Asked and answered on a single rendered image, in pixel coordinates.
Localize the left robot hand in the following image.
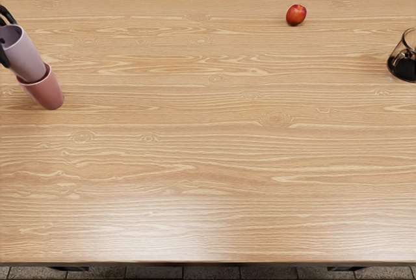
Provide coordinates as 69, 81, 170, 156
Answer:
0, 4, 18, 69

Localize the lilac cup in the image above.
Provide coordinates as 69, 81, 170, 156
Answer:
0, 24, 48, 83

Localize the pink cup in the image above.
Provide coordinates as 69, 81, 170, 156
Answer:
16, 62, 65, 111

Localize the red apple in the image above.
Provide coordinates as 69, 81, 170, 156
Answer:
285, 4, 308, 27

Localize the dark glass jug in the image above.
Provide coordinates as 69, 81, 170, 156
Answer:
386, 27, 416, 83

